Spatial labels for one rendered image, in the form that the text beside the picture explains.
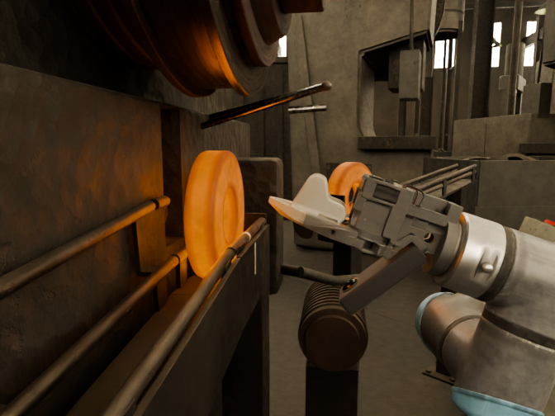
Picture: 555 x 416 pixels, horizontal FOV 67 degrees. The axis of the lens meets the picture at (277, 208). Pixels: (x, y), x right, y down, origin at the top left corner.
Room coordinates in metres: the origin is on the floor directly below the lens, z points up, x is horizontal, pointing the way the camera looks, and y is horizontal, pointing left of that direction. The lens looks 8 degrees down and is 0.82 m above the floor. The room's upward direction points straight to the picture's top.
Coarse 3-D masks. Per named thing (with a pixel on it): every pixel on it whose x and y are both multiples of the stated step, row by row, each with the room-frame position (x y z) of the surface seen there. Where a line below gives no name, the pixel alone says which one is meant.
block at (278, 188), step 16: (240, 160) 0.71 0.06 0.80; (256, 160) 0.71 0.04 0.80; (272, 160) 0.71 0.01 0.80; (256, 176) 0.71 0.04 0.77; (272, 176) 0.70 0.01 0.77; (256, 192) 0.71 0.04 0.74; (272, 192) 0.70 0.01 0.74; (256, 208) 0.71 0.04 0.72; (272, 208) 0.70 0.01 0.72; (272, 224) 0.70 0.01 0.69; (272, 240) 0.70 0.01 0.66; (272, 256) 0.70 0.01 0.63; (272, 272) 0.70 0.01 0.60; (272, 288) 0.70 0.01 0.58
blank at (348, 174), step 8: (336, 168) 0.93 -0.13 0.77; (344, 168) 0.91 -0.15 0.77; (352, 168) 0.92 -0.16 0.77; (360, 168) 0.95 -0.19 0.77; (336, 176) 0.91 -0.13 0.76; (344, 176) 0.90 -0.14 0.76; (352, 176) 0.92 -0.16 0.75; (360, 176) 0.95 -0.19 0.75; (328, 184) 0.91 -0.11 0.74; (336, 184) 0.90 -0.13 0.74; (344, 184) 0.90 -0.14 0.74; (352, 184) 0.93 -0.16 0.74; (336, 192) 0.89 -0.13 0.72; (344, 192) 0.90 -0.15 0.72
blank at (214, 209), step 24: (192, 168) 0.47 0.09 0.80; (216, 168) 0.46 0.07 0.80; (192, 192) 0.45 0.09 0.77; (216, 192) 0.45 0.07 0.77; (240, 192) 0.56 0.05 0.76; (192, 216) 0.44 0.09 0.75; (216, 216) 0.45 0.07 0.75; (240, 216) 0.56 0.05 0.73; (192, 240) 0.44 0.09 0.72; (216, 240) 0.45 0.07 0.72; (192, 264) 0.45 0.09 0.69
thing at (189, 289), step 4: (192, 276) 0.51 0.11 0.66; (196, 276) 0.51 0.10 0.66; (188, 280) 0.49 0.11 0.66; (192, 280) 0.49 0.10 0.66; (196, 280) 0.49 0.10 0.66; (200, 280) 0.49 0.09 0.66; (188, 284) 0.48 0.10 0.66; (192, 284) 0.48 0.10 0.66; (196, 284) 0.48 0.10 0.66; (180, 288) 0.46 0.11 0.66; (184, 288) 0.46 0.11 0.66; (188, 288) 0.46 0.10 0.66; (192, 288) 0.46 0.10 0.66; (176, 292) 0.45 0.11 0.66; (180, 292) 0.45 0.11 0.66; (184, 292) 0.45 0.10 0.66; (188, 292) 0.45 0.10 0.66
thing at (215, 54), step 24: (144, 0) 0.37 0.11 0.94; (168, 0) 0.37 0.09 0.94; (192, 0) 0.37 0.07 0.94; (216, 0) 0.38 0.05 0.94; (168, 24) 0.39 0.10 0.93; (192, 24) 0.39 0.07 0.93; (216, 24) 0.38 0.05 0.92; (168, 48) 0.42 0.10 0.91; (192, 48) 0.42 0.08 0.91; (216, 48) 0.40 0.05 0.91; (192, 72) 0.46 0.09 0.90; (216, 72) 0.46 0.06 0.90; (240, 72) 0.47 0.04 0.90; (264, 72) 0.62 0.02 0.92
